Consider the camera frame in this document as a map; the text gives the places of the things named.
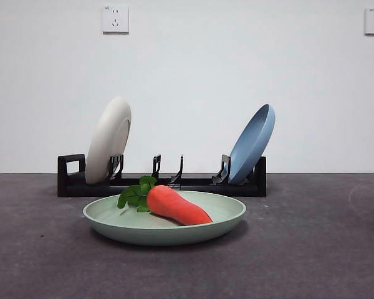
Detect orange carrot with green leaves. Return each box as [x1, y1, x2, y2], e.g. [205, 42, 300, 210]
[117, 176, 214, 226]

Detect green plate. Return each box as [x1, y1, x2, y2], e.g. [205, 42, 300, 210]
[82, 189, 247, 247]

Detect blue plate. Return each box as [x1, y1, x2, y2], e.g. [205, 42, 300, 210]
[228, 103, 276, 184]

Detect cream white plate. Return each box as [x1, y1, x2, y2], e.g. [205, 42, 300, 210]
[85, 95, 132, 184]

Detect black plate rack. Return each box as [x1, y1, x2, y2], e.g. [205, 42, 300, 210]
[57, 153, 267, 198]

